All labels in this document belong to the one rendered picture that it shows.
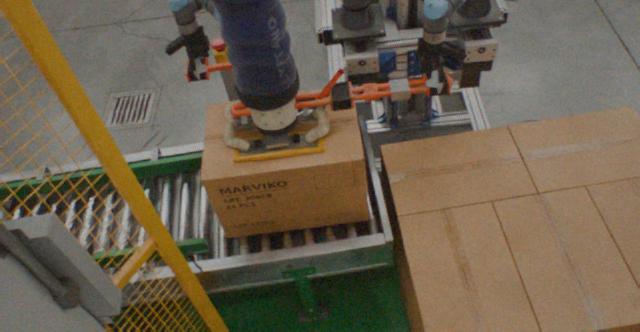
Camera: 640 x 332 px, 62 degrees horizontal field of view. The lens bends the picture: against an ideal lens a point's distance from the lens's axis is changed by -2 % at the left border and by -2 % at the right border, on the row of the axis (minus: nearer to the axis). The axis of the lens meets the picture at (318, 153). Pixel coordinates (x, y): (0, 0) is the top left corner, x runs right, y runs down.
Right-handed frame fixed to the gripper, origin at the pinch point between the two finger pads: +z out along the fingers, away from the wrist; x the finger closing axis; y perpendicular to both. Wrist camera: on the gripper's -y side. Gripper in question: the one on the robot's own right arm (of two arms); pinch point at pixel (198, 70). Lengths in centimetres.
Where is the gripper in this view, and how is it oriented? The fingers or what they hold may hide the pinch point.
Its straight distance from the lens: 225.4
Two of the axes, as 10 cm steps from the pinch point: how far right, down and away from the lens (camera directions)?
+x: -0.7, -7.5, 6.5
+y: 9.9, -1.3, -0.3
